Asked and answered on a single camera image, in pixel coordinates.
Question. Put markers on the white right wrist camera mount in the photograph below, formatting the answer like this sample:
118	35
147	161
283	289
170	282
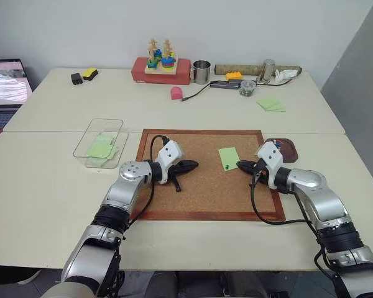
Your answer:
272	155

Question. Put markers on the green sticky note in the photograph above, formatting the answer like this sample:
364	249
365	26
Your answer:
228	155
105	139
100	151

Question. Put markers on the yellow toy brick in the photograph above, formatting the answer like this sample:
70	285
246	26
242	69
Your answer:
234	76

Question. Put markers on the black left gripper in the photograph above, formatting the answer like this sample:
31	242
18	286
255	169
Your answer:
175	171

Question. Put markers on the steel mug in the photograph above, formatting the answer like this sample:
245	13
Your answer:
202	73

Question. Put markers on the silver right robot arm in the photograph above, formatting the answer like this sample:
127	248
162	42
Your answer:
324	201

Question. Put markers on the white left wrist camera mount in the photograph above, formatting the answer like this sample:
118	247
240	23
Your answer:
169	153

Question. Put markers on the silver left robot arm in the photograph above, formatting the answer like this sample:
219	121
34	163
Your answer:
118	198

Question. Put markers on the yellow black board eraser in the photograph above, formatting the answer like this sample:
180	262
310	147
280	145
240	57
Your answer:
90	74

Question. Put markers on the open laptop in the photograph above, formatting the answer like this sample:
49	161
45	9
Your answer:
6	87

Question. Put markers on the clear jar of pushpins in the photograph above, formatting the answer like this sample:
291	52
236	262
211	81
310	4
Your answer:
247	88

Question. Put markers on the wood-framed cork board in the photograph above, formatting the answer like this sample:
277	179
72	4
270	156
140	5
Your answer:
205	192

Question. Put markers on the wooden colourful stacking toy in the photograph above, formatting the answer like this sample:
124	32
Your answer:
161	63

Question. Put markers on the green sticky note pad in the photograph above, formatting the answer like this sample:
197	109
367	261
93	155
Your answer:
268	102
279	108

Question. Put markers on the red rectangular box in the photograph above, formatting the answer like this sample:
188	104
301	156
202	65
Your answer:
161	79

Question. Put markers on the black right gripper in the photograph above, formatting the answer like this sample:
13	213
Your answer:
261	172

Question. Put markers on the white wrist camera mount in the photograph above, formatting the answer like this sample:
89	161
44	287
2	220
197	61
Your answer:
169	153
272	155

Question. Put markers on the white crumpled tissue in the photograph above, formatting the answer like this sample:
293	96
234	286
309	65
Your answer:
284	75

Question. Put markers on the steel cylinder cup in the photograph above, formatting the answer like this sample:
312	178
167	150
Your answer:
266	71

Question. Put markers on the brown oval tray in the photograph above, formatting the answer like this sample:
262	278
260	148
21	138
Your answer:
289	153

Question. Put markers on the clear plastic box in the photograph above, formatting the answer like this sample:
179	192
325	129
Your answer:
105	127

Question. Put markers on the pink rounded block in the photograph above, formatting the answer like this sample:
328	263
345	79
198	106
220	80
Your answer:
176	93

